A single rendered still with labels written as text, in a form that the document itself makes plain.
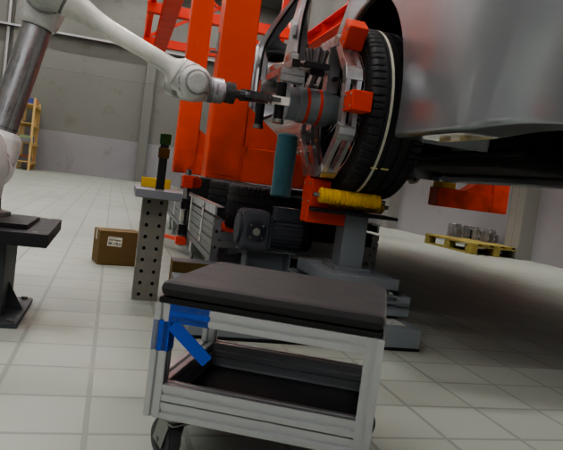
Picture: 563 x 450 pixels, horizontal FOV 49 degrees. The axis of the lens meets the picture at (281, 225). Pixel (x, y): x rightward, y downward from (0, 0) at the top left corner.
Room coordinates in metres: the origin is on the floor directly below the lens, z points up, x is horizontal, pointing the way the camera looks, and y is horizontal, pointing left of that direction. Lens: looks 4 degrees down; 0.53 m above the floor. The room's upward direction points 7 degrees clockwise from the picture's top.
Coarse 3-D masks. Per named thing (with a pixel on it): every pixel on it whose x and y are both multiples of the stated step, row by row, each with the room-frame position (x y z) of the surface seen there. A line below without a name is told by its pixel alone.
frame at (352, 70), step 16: (352, 64) 2.28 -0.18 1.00; (320, 80) 2.65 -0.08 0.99; (352, 80) 2.21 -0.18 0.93; (304, 128) 2.69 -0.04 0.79; (336, 128) 2.23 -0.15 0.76; (352, 128) 2.21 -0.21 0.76; (304, 144) 2.65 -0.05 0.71; (336, 144) 2.24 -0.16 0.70; (304, 160) 2.58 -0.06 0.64; (336, 160) 2.32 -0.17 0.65; (320, 176) 2.35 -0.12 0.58
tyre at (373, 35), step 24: (384, 48) 2.26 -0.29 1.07; (384, 72) 2.20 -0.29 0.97; (384, 96) 2.18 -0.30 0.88; (384, 120) 2.19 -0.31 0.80; (360, 144) 2.21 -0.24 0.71; (384, 144) 2.21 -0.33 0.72; (408, 144) 2.23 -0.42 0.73; (360, 168) 2.25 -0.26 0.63; (384, 168) 2.27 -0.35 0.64; (408, 168) 2.28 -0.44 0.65; (360, 192) 2.42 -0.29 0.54; (384, 192) 2.40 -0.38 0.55
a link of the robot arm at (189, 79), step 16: (64, 0) 1.99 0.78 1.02; (80, 0) 2.01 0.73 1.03; (64, 16) 2.04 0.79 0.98; (80, 16) 2.02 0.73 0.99; (96, 16) 2.03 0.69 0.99; (112, 32) 2.03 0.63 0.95; (128, 32) 2.02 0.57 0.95; (128, 48) 2.01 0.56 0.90; (144, 48) 1.97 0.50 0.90; (160, 64) 1.97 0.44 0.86; (176, 64) 1.96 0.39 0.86; (192, 64) 1.97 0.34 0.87; (176, 80) 1.96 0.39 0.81; (192, 80) 1.92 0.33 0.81; (208, 80) 1.95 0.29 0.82; (192, 96) 1.96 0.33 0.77
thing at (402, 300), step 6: (288, 270) 2.68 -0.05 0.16; (294, 270) 2.71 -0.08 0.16; (300, 270) 2.70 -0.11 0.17; (390, 294) 2.30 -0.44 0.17; (396, 294) 2.42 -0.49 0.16; (402, 294) 2.38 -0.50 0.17; (390, 300) 2.29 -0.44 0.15; (396, 300) 2.30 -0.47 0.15; (402, 300) 2.31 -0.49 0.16; (408, 300) 2.31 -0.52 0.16; (390, 306) 2.29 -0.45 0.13; (396, 306) 2.30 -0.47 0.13; (402, 306) 2.31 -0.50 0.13; (408, 306) 2.31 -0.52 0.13; (390, 312) 2.30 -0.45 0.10; (396, 312) 2.30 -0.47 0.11; (402, 312) 2.31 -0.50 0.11
